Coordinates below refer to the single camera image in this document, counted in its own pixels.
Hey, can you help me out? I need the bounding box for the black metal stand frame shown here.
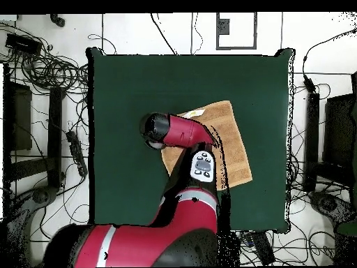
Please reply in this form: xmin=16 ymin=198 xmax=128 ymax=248
xmin=1 ymin=63 xmax=67 ymax=191
xmin=303 ymin=70 xmax=357 ymax=196

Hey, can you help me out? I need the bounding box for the dark tripod base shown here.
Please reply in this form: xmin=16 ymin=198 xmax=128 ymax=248
xmin=5 ymin=184 xmax=60 ymax=267
xmin=307 ymin=190 xmax=357 ymax=224

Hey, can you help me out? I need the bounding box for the grey square floor frame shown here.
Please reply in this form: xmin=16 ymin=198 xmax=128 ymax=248
xmin=215 ymin=12 xmax=258 ymax=51

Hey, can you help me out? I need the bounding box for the long black floor cable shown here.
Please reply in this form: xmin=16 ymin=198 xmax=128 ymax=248
xmin=150 ymin=13 xmax=179 ymax=56

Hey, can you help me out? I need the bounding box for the black adapter box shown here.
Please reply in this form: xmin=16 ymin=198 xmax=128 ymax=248
xmin=4 ymin=32 xmax=43 ymax=56

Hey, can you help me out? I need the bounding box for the wide black power strip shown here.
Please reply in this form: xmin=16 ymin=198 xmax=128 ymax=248
xmin=249 ymin=230 xmax=277 ymax=267

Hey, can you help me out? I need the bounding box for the dark green tablecloth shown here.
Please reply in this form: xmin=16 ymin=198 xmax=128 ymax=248
xmin=86 ymin=47 xmax=296 ymax=234

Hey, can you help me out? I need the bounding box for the black cable tangle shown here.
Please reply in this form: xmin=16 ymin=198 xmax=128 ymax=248
xmin=0 ymin=22 xmax=90 ymax=96

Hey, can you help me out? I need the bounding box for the small black curved object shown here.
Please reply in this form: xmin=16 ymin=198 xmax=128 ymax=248
xmin=48 ymin=13 xmax=66 ymax=28

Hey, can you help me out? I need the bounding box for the tan terry towel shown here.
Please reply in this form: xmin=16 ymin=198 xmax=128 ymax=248
xmin=160 ymin=100 xmax=254 ymax=192

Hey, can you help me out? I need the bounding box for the long black power strip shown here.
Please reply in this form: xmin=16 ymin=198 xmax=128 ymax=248
xmin=66 ymin=130 xmax=89 ymax=178

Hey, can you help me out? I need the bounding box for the black cable with plug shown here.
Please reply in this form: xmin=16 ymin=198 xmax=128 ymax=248
xmin=301 ymin=27 xmax=357 ymax=94

